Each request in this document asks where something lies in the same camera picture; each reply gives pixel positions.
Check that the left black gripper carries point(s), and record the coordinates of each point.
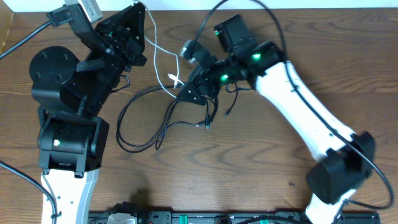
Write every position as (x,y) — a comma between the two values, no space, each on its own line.
(122,30)

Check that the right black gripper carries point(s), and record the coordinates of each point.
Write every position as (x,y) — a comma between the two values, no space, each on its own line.
(201,77)

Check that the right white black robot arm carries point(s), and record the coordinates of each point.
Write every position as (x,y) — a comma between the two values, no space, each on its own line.
(343,158)

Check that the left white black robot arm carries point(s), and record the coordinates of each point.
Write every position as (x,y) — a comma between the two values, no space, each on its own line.
(71,92)

